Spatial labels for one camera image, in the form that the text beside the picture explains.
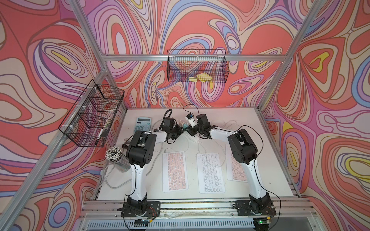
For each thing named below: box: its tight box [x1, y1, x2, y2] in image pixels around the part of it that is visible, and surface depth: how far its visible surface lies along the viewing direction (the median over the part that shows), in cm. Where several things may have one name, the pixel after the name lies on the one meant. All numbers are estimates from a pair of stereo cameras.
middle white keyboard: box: [196, 152, 226, 194], surface depth 86 cm
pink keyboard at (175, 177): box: [162, 151, 189, 193], surface depth 88 cm
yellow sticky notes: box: [188, 72, 213, 83], surface depth 91 cm
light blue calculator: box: [133, 116, 152, 133], surface depth 110 cm
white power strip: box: [186, 132, 200, 143], surface depth 101 cm
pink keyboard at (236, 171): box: [225, 144, 249, 183], surface depth 86 cm
